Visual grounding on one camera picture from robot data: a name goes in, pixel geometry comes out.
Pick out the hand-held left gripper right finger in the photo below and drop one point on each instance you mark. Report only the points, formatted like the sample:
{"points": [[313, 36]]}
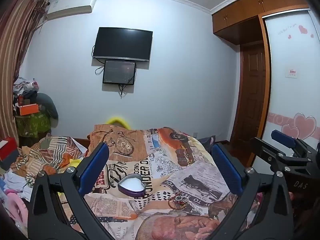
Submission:
{"points": [[226, 167]]}

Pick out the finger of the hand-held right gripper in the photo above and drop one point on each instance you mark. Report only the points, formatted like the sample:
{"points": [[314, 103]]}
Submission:
{"points": [[265, 152], [282, 137]]}

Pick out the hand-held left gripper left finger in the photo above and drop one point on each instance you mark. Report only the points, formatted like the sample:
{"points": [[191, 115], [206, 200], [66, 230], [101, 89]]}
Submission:
{"points": [[93, 165]]}

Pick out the purple heart-shaped tin box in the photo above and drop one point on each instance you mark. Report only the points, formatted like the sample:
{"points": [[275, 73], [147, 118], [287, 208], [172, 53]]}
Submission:
{"points": [[131, 183]]}

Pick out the yellow cloth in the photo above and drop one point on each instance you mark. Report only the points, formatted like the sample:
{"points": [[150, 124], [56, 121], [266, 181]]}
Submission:
{"points": [[75, 163]]}

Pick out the dark purple cloth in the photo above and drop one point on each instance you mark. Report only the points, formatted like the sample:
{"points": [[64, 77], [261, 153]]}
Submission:
{"points": [[207, 142]]}

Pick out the white heart-print wardrobe door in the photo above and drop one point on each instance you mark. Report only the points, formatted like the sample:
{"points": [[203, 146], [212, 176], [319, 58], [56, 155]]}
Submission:
{"points": [[287, 100]]}

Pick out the yellow plastic hoop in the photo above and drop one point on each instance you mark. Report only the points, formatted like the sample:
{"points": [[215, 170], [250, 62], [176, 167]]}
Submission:
{"points": [[117, 120]]}

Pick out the brown wooden door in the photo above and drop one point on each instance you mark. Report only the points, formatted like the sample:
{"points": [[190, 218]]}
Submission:
{"points": [[252, 92]]}

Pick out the red white door sticker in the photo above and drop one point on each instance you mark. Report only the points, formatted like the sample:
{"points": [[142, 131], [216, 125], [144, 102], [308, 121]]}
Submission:
{"points": [[291, 73]]}

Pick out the printed blanket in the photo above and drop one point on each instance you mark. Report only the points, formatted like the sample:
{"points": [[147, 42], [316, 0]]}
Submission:
{"points": [[160, 160]]}

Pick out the green patterned bag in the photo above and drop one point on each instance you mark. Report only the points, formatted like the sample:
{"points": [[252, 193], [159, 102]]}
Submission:
{"points": [[32, 125]]}

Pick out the grey cushion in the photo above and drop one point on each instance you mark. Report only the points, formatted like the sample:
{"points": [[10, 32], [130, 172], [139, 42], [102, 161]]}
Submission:
{"points": [[48, 105]]}

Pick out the white printed clothing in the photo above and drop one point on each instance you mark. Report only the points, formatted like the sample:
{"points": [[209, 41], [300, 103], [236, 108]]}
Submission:
{"points": [[15, 180]]}

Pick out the orange box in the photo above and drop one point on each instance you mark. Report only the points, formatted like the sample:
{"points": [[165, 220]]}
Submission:
{"points": [[28, 109]]}

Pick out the red and white box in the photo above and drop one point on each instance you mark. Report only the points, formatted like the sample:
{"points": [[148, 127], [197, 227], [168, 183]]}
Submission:
{"points": [[8, 147]]}

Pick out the pink clothing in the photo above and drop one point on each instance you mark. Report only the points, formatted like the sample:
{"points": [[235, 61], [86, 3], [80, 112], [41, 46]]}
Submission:
{"points": [[17, 207]]}

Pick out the pile of clothes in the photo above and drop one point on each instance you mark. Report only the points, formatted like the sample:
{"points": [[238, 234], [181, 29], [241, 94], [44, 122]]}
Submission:
{"points": [[26, 86]]}

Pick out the wooden overhead cabinets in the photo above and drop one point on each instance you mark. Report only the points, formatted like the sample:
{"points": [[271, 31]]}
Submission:
{"points": [[250, 5]]}

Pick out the striped brown curtain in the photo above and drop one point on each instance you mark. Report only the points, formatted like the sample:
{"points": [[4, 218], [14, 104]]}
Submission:
{"points": [[12, 42]]}

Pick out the white air conditioner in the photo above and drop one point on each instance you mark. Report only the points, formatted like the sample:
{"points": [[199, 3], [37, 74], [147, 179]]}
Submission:
{"points": [[67, 8]]}

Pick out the small black wall monitor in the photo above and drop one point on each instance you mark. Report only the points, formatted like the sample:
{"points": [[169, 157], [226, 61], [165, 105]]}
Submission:
{"points": [[118, 71]]}

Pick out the black wall television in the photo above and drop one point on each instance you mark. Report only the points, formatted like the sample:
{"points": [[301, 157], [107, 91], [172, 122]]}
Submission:
{"points": [[122, 43]]}

